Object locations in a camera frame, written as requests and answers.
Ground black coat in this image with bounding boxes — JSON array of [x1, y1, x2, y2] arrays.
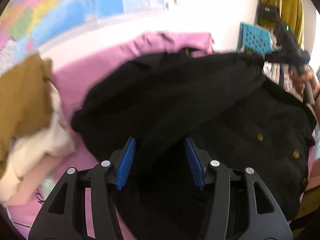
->
[[71, 50, 317, 239]]

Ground pink sleeved forearm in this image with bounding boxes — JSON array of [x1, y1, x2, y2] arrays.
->
[[306, 121, 319, 191]]

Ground person's right hand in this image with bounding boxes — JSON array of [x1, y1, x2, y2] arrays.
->
[[289, 67, 319, 101]]

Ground upper teal plastic basket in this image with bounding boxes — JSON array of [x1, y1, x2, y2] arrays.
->
[[237, 22, 275, 55]]

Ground mustard yellow hanging sweater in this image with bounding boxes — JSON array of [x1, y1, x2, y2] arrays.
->
[[258, 0, 304, 48]]

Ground black handbag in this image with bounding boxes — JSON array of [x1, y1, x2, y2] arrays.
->
[[258, 3, 280, 22]]

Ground cream beige garment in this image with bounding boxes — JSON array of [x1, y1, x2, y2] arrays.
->
[[1, 86, 75, 207]]

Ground mustard brown garment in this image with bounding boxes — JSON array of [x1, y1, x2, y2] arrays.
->
[[1, 53, 53, 175]]

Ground pink daisy bed sheet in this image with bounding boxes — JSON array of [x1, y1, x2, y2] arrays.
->
[[5, 33, 213, 238]]

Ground colourful wall map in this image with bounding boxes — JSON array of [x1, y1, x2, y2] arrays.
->
[[1, 0, 164, 71]]

